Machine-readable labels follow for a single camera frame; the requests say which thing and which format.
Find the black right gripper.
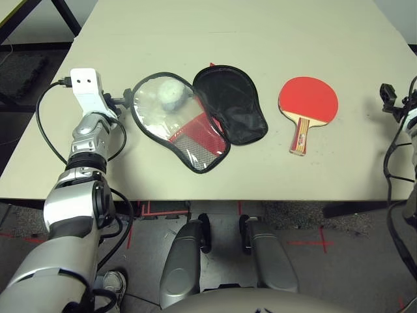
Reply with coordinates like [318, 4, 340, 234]
[380, 83, 412, 124]

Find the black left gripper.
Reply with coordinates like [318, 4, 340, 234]
[103, 87, 134, 116]

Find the red ping-pong paddle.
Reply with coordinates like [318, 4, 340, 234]
[278, 76, 339, 157]

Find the red and black paddle case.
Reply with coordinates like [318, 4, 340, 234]
[130, 65, 269, 175]

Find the black-framed side table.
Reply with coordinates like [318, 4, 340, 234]
[0, 0, 82, 45]

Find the black foam floor mat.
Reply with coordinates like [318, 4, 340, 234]
[0, 53, 50, 98]

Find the black table foot bar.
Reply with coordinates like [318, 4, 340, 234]
[324, 201, 394, 220]

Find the red floor tape cross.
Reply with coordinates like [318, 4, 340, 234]
[288, 224, 335, 254]

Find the grey robot left leg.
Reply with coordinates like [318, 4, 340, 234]
[159, 213, 212, 309]

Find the grey robot leg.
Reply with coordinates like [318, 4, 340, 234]
[159, 213, 212, 309]
[239, 214, 300, 293]

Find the white sneaker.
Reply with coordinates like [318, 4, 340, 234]
[102, 270, 127, 307]

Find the grey robot right leg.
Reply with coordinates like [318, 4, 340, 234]
[239, 214, 300, 293]

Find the grey robot torso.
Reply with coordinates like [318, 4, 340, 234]
[161, 286, 405, 313]

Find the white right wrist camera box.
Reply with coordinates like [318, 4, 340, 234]
[403, 107, 417, 142]

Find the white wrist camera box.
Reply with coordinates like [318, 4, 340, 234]
[70, 67, 119, 119]
[403, 107, 417, 142]

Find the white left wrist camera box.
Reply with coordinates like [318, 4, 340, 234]
[70, 67, 119, 119]

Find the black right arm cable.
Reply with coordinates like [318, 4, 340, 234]
[383, 76, 417, 271]

